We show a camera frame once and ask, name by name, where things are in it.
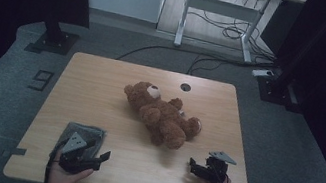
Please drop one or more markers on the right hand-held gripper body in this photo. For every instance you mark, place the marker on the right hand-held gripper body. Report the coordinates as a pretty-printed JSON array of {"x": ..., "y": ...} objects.
[{"x": 215, "y": 170}]

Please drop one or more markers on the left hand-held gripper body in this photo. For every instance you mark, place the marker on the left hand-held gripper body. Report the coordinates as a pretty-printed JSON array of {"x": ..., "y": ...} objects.
[{"x": 75, "y": 143}]

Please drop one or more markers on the grey knit doll sweater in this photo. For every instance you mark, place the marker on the grey knit doll sweater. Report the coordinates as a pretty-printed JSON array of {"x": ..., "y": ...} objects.
[{"x": 89, "y": 132}]

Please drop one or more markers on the brown teddy bear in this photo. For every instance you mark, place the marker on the brown teddy bear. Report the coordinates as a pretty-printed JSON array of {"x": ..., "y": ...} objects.
[{"x": 163, "y": 118}]

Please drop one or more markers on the person's left hand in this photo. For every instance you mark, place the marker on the person's left hand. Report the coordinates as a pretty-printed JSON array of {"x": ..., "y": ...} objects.
[{"x": 62, "y": 180}]

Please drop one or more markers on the grey tape strip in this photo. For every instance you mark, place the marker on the grey tape strip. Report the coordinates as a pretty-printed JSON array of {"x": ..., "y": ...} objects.
[{"x": 15, "y": 152}]

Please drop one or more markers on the black stand with dark base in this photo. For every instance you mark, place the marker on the black stand with dark base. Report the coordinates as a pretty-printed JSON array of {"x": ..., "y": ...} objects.
[{"x": 274, "y": 91}]

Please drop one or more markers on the black stand with square base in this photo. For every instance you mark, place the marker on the black stand with square base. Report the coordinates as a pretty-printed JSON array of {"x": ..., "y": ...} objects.
[{"x": 54, "y": 41}]

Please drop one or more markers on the white power strip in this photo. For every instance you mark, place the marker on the white power strip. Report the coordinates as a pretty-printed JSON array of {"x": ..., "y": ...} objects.
[{"x": 263, "y": 73}]

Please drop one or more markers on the white metal frame desk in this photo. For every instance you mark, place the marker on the white metal frame desk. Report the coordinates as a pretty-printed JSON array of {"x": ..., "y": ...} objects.
[{"x": 223, "y": 7}]

